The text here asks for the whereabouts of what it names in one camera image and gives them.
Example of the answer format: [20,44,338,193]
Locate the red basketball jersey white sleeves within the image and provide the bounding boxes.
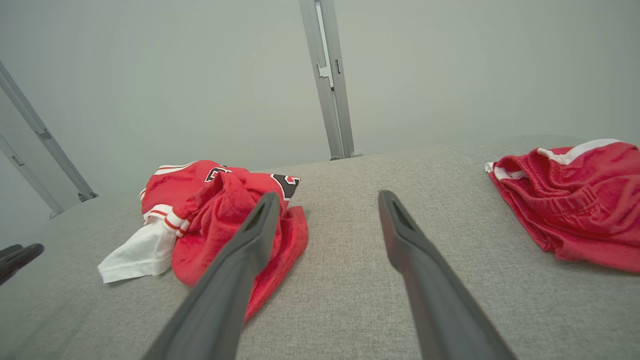
[97,159,310,324]

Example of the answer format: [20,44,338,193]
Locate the slanted grey metal frame bar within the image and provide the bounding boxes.
[0,60,100,203]
[0,132,64,220]

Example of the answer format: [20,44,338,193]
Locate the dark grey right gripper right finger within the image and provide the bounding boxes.
[377,189,516,360]

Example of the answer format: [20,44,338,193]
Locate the grey metal frame post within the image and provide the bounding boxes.
[298,0,364,161]

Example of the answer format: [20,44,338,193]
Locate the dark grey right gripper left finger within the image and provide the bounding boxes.
[142,192,282,360]

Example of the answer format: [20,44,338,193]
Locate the red shorts white stripes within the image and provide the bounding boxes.
[483,138,640,275]

